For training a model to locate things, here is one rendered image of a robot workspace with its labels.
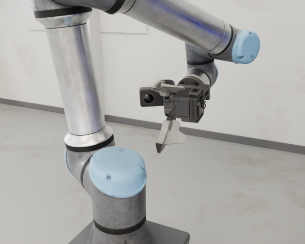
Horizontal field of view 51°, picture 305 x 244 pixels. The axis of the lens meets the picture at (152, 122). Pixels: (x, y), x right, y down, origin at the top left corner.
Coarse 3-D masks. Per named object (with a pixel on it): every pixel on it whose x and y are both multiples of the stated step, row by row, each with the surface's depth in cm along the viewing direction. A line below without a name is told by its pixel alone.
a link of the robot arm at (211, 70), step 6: (192, 66) 86; (198, 66) 85; (204, 66) 85; (210, 66) 85; (216, 66) 91; (204, 72) 84; (210, 72) 86; (216, 72) 90; (210, 78) 84; (216, 78) 90; (210, 84) 84
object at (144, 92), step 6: (144, 90) 77; (150, 90) 77; (144, 96) 77; (150, 96) 77; (156, 96) 78; (162, 96) 78; (144, 102) 78; (150, 102) 78; (156, 102) 79; (162, 102) 79
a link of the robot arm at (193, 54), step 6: (186, 48) 85; (192, 48) 83; (198, 48) 81; (186, 54) 86; (192, 54) 84; (198, 54) 83; (204, 54) 80; (186, 60) 87; (192, 60) 85; (198, 60) 84; (204, 60) 84; (210, 60) 85
